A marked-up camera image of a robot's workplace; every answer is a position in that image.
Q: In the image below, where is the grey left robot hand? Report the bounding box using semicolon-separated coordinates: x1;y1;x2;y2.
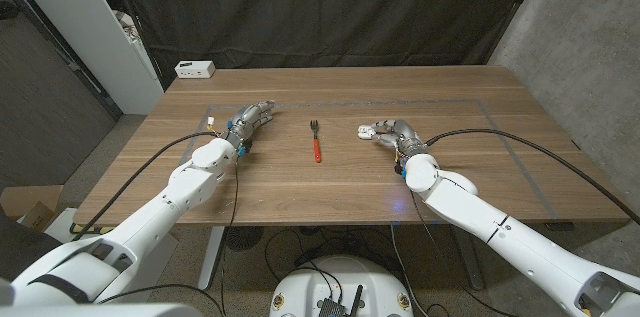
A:
224;100;277;156

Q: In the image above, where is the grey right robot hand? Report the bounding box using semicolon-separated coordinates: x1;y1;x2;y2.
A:
371;118;429;159

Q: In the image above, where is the white power strip box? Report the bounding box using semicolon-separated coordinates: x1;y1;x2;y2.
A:
173;59;217;80

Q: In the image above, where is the black round floor fan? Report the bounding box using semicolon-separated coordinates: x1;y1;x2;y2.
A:
222;225;265;252

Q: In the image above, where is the black fabric backdrop curtain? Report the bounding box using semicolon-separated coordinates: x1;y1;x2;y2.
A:
112;0;539;91

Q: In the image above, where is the white table leg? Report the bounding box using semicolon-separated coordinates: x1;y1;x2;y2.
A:
197;225;227;293

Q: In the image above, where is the grey table leg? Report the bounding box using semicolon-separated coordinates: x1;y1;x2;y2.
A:
451;236;486;292

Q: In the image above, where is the black backdrop stand pole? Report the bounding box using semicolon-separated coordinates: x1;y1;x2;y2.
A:
486;0;550;66

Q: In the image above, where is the white robot torso base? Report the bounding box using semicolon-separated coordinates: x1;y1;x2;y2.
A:
269;255;416;317

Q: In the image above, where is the black antenna device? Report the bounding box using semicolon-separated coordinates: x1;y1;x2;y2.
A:
317;284;365;317

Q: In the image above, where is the white shelf cabinet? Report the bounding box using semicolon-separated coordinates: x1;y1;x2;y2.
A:
0;0;166;116

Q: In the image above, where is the grey perforated partition panel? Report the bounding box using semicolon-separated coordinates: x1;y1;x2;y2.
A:
0;0;124;191

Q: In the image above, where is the brown cardboard box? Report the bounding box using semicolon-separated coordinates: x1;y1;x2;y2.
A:
0;184;65;232

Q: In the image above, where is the red-handled black fork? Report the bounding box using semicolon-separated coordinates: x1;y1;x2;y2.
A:
309;119;323;164

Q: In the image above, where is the thin black hanging cable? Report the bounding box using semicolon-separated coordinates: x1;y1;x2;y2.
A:
219;154;241;317

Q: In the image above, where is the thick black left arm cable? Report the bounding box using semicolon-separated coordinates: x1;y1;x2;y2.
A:
71;130;227;243

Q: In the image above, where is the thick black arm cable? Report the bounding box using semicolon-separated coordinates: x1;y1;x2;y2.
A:
71;130;227;243
424;128;640;226

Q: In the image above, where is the black floor cable tangle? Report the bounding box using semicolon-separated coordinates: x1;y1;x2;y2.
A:
263;225;401;286

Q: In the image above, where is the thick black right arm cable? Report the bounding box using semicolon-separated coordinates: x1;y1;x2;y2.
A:
424;128;640;226

